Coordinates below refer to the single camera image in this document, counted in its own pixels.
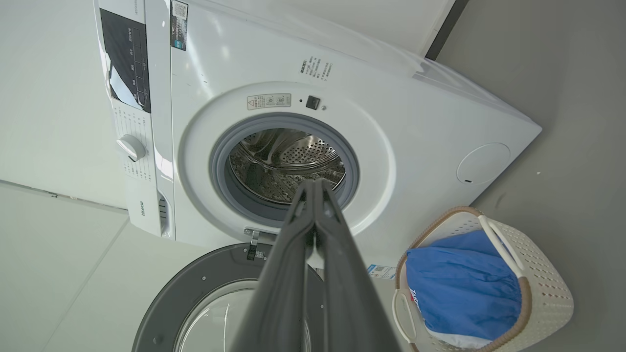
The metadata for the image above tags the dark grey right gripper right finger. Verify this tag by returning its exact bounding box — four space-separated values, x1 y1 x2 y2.
313 178 402 352

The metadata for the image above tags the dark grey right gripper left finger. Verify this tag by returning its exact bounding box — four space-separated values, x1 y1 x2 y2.
229 181 316 352

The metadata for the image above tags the black round washer door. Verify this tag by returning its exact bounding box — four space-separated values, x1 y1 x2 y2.
132 243 326 352

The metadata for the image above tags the metal door hinge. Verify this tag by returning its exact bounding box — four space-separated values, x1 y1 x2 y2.
244 227 275 261

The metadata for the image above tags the steel washing machine drum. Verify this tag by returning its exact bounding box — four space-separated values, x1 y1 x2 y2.
228 128 347 205

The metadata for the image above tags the white front-load washing machine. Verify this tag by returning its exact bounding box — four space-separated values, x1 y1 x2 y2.
93 0 542 280

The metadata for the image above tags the blue white QR sticker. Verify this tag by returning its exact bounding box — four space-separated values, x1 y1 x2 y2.
367 264 397 281

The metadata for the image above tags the blue garment with white print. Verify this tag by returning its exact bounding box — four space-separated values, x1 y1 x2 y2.
405 230 522 342

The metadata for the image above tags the white detergent drawer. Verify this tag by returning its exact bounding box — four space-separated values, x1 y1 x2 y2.
156 192 175 239

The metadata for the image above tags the round filter cover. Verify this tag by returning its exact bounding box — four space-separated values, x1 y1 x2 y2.
456 143 512 185

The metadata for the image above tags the warning label sticker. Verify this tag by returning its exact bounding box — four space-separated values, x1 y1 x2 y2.
246 93 292 110

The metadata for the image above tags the beige perforated laundry basket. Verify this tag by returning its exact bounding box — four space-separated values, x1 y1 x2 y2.
392 206 575 352

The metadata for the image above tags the white round program knob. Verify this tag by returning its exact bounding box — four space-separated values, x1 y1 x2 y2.
116 134 147 162

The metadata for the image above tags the black display panel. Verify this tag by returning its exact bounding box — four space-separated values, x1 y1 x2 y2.
99 8 152 114

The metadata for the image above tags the dark energy label sticker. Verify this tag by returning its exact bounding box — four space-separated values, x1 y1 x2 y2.
170 0 190 52

